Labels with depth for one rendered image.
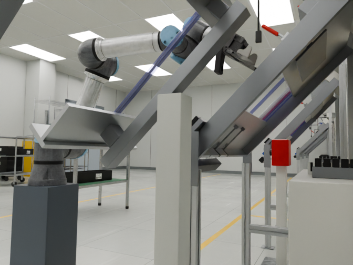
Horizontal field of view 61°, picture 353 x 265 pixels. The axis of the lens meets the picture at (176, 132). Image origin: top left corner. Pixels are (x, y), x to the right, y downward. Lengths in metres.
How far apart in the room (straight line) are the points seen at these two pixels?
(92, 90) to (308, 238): 1.03
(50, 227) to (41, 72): 7.46
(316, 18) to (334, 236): 0.60
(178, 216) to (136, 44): 0.74
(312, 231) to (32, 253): 1.00
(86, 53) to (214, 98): 9.26
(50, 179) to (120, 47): 0.60
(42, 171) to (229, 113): 0.78
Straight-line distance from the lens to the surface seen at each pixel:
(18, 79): 8.82
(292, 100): 1.62
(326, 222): 0.93
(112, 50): 1.25
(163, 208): 0.67
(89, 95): 1.42
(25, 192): 1.35
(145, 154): 11.42
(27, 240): 1.37
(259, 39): 1.25
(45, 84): 8.63
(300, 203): 0.92
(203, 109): 10.51
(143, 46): 1.19
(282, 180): 1.97
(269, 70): 0.95
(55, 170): 1.33
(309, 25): 0.98
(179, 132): 0.64
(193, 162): 0.94
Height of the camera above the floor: 0.70
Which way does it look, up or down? 4 degrees up
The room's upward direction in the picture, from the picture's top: 1 degrees clockwise
